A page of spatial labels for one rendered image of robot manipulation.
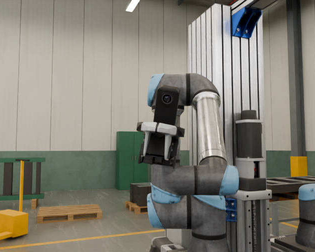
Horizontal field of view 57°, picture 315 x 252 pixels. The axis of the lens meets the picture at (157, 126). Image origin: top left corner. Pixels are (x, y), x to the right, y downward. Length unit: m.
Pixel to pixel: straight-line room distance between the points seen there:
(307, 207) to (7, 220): 4.63
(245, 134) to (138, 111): 9.58
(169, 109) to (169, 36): 11.28
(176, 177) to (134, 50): 10.49
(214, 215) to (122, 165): 8.88
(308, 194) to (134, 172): 8.85
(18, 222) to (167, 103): 4.76
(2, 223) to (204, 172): 4.89
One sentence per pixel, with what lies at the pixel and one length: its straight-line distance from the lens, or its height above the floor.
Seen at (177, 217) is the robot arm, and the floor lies 1.19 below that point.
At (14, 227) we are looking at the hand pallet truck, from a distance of 5.22.
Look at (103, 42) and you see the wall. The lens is 10.94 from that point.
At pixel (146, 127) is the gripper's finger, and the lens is 0.47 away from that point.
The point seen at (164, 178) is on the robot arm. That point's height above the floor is 1.35.
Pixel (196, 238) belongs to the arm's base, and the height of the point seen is 1.12.
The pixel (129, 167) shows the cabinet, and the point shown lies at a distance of 9.88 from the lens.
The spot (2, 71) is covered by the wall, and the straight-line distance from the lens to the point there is 10.48.
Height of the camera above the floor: 1.42
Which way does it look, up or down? 4 degrees up
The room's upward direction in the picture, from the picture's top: straight up
